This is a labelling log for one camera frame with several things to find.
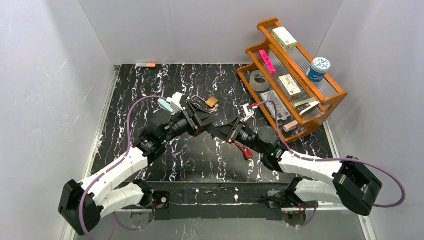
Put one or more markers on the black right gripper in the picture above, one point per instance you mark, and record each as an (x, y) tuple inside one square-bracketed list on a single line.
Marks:
[(236, 131)]

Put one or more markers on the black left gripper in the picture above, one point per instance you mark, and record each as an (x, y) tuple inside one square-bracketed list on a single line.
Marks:
[(192, 118)]

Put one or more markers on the silver brass-lock keys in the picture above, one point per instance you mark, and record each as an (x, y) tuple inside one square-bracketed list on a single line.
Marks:
[(214, 108)]

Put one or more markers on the brass padlock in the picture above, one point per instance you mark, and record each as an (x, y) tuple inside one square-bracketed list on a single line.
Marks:
[(212, 102)]

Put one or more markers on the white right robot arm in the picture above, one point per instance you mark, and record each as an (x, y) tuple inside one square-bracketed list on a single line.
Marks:
[(345, 182)]

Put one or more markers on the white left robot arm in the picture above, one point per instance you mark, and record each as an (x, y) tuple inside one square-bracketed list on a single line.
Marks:
[(83, 203)]

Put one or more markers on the teal white eraser block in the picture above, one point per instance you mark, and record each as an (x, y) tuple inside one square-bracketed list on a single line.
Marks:
[(165, 106)]

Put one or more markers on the packaged blister card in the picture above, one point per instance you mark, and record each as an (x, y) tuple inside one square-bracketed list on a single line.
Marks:
[(282, 111)]

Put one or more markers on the clear tape roll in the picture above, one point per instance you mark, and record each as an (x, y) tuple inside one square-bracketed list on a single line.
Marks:
[(258, 82)]

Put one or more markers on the small pink white eraser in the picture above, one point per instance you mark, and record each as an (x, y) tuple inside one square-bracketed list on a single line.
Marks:
[(290, 126)]

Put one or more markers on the orange wooden shelf rack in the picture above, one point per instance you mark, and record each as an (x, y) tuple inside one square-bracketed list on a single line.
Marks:
[(295, 62)]

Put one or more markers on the white red staple box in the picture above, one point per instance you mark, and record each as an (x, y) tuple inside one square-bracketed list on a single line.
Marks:
[(289, 86)]

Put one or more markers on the pink highlighter marker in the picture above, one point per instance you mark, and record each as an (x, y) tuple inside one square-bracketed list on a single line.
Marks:
[(268, 63)]

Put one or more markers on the orange grey marker pen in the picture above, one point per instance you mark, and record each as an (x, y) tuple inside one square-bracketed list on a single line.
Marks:
[(145, 65)]

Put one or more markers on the white box top shelf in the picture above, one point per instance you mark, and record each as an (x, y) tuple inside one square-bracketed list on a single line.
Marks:
[(284, 39)]

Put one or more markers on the blue white round jar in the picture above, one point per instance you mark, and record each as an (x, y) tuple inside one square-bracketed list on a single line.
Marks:
[(318, 69)]

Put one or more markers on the red cable padlock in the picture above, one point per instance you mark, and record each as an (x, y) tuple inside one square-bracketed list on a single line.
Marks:
[(247, 153)]

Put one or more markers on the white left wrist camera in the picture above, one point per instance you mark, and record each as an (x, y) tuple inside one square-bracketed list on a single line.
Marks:
[(174, 102)]

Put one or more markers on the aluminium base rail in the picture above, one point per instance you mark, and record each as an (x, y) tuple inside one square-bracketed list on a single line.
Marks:
[(213, 201)]

